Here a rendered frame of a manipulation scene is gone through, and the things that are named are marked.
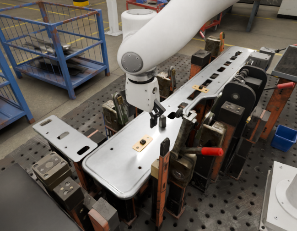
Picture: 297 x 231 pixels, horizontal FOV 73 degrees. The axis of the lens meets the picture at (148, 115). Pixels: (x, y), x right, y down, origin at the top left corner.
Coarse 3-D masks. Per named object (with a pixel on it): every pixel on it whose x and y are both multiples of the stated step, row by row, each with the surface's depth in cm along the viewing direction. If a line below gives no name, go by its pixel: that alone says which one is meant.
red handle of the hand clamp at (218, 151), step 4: (184, 148) 60; (188, 148) 59; (192, 148) 58; (196, 148) 57; (200, 148) 56; (204, 148) 54; (208, 148) 54; (212, 148) 53; (216, 148) 52; (220, 148) 52; (180, 152) 61; (184, 152) 60; (188, 152) 59; (192, 152) 57; (196, 152) 56; (200, 152) 55; (204, 152) 54; (208, 152) 53; (212, 152) 52; (216, 152) 51; (220, 152) 51
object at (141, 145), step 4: (144, 136) 75; (148, 136) 75; (140, 140) 72; (144, 140) 72; (148, 140) 74; (136, 144) 72; (140, 144) 72; (144, 144) 72; (136, 148) 71; (140, 148) 71
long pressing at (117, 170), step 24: (240, 48) 143; (216, 72) 115; (216, 96) 97; (144, 120) 83; (168, 120) 83; (120, 144) 73; (96, 168) 65; (120, 168) 65; (144, 168) 65; (120, 192) 58
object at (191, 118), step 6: (180, 108) 53; (180, 114) 53; (186, 114) 53; (192, 114) 52; (186, 120) 51; (192, 120) 51; (180, 126) 54; (186, 126) 52; (180, 132) 55; (186, 132) 53; (180, 138) 56; (186, 138) 58; (174, 144) 59; (180, 144) 57; (174, 150) 61
